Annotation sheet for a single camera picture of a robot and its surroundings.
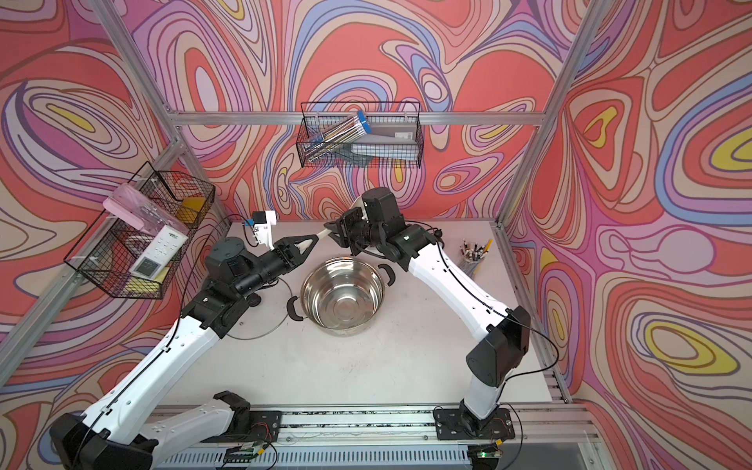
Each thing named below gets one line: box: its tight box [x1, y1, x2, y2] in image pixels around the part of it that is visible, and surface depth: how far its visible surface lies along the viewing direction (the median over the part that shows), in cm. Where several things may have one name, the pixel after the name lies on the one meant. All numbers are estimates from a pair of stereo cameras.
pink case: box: [102, 184, 189, 234], surface depth 73 cm
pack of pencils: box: [303, 109, 373, 162], surface depth 82 cm
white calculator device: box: [129, 225, 189, 281], surface depth 70 cm
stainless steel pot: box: [286, 257, 397, 337], surface depth 95 cm
